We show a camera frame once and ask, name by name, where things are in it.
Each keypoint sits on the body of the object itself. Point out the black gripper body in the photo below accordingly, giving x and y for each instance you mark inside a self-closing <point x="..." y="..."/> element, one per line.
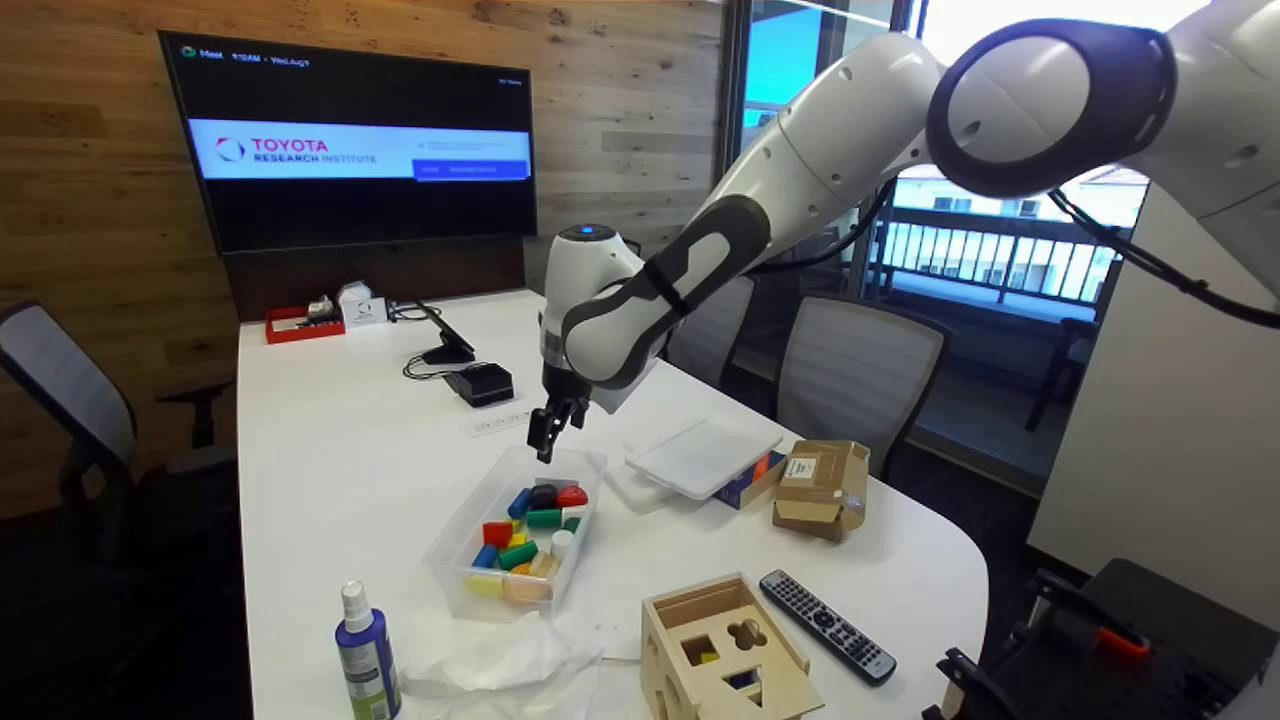
<point x="567" y="395"/>

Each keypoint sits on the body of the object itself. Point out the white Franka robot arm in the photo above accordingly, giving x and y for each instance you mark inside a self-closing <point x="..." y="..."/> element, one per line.
<point x="824" y="134"/>

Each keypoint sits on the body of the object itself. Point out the small black box device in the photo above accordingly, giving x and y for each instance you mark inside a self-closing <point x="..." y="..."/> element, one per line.
<point x="477" y="384"/>

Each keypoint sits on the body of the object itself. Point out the white plastic container lid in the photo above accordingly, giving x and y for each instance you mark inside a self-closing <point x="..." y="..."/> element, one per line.
<point x="703" y="456"/>

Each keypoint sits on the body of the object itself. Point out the colourful toy box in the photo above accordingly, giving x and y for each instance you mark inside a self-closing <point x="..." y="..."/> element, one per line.
<point x="753" y="478"/>

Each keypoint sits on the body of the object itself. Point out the white tissue box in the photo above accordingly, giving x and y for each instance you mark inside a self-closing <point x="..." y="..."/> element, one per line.
<point x="361" y="307"/>

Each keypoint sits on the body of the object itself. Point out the brown cardboard box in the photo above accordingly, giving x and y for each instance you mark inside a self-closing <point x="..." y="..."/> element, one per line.
<point x="821" y="487"/>

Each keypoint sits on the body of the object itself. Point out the wooden shape sorter box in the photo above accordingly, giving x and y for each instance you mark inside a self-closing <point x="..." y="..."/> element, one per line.
<point x="746" y="664"/>

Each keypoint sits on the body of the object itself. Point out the red toy block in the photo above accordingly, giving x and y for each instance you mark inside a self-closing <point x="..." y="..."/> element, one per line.
<point x="575" y="499"/>
<point x="498" y="534"/>

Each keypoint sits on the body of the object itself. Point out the blue toy block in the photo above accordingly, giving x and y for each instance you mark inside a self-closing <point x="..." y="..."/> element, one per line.
<point x="522" y="507"/>
<point x="487" y="559"/>

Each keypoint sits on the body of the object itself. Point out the green toy block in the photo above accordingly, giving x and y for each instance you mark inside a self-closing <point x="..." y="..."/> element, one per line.
<point x="541" y="520"/>
<point x="519" y="555"/>

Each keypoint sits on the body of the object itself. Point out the white toy block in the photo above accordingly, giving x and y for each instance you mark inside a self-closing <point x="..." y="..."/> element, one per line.
<point x="562" y="545"/>

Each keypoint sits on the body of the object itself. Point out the grey mesh office chair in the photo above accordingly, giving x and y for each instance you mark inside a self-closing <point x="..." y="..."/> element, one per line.
<point x="720" y="340"/>
<point x="62" y="384"/>
<point x="853" y="374"/>

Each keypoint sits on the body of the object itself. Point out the white plastic bag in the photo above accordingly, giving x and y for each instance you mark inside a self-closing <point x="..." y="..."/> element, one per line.
<point x="494" y="663"/>

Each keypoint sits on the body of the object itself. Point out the red tray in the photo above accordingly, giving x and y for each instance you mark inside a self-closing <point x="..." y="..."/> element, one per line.
<point x="301" y="325"/>

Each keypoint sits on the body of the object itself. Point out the spray bottle with purple label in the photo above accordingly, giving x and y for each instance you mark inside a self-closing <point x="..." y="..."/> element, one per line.
<point x="364" y="663"/>

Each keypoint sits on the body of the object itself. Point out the black TV remote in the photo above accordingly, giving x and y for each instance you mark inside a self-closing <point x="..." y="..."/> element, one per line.
<point x="824" y="625"/>

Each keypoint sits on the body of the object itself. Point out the balcony railing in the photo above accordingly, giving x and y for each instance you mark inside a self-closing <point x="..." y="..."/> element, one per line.
<point x="986" y="253"/>

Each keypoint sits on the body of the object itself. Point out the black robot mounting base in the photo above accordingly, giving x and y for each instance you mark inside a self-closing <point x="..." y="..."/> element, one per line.
<point x="1185" y="654"/>

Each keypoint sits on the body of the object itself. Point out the wall mounted TV screen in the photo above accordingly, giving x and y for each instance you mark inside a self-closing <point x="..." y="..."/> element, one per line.
<point x="355" y="144"/>

